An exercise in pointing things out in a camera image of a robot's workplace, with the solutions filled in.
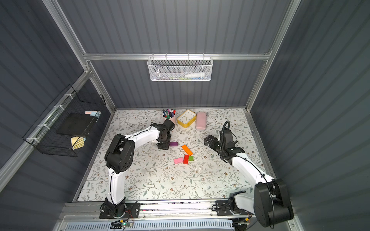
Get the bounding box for pink block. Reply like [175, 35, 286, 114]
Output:
[173, 157, 184, 164]

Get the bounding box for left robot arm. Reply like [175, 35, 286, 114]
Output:
[105, 119, 175, 206]

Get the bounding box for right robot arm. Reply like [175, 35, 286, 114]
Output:
[204, 128, 294, 227]

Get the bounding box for pink pen cup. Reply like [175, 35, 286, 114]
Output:
[164, 116, 176, 125]

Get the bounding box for yellow alarm clock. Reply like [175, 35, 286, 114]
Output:
[177, 110, 197, 128]

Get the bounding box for orange block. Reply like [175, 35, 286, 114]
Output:
[182, 145, 193, 156]

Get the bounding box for pink pencil case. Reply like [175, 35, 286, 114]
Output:
[196, 112, 207, 131]

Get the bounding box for red block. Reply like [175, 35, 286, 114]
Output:
[183, 155, 189, 165]

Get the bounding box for floral table mat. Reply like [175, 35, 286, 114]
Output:
[77, 108, 264, 202]

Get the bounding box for white bottle in basket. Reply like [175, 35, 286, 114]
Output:
[185, 72, 205, 79]

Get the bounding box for pastel sticky notes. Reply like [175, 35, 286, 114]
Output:
[85, 111, 101, 117]

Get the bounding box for black notebook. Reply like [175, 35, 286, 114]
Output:
[56, 113, 98, 137]

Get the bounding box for yellow sticky notes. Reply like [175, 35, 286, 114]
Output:
[71, 137, 86, 150]

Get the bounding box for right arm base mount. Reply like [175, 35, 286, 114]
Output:
[211, 200, 253, 217]

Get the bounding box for white mesh wall basket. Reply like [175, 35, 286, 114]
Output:
[147, 55, 214, 81]

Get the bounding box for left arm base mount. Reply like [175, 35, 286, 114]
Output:
[99, 200, 141, 219]

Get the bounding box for aluminium rail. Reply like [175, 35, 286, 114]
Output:
[60, 199, 295, 220]

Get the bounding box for black wire wall basket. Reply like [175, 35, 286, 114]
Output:
[23, 88, 106, 157]

